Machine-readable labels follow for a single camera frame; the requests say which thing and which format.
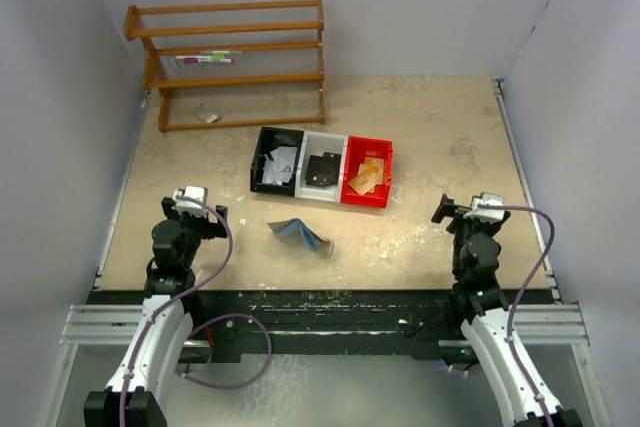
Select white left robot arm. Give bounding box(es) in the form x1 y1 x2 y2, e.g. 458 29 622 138
83 186 229 426

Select clear plastic piece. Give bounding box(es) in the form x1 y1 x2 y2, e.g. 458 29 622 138
193 103 221 124

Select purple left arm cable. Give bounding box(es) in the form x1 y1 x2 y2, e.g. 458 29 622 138
117 196 234 427

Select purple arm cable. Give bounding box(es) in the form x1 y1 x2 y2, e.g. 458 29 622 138
117 196 234 427
479 203 559 427

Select black VIP cards stack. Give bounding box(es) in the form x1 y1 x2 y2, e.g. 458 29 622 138
305 152 341 188

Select white plastic bin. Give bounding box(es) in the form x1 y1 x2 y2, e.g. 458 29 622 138
295 131 348 203

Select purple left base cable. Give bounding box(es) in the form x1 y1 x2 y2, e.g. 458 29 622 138
174 313 274 390

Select red plastic bin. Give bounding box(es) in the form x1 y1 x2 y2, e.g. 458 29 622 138
341 136 393 208

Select pink marker pen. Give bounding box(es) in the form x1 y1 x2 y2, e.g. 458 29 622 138
174 55 234 65

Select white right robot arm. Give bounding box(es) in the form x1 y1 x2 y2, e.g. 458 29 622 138
431 193 583 426

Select gold VIP cards stack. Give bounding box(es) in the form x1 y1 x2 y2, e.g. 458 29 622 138
348 157 385 195

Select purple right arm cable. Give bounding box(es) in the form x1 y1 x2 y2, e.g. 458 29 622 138
479 203 559 427

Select black plastic bin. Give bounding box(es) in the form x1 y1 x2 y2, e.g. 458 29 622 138
250 127 304 197

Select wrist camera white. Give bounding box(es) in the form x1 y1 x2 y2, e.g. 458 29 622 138
463 192 506 224
172 186 208 217

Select wooden shelf rack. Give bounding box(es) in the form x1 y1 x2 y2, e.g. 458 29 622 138
123 0 327 133

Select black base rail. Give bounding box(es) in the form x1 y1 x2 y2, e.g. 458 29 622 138
89 288 556 364

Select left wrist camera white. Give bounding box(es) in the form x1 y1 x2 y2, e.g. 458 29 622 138
172 186 208 217

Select green marker pen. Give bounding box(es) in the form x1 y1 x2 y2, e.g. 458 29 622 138
198 50 244 57

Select silver VIP cards stack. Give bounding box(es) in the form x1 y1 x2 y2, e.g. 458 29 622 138
262 146 298 186

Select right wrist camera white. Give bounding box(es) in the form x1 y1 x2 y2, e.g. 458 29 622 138
463 192 506 224

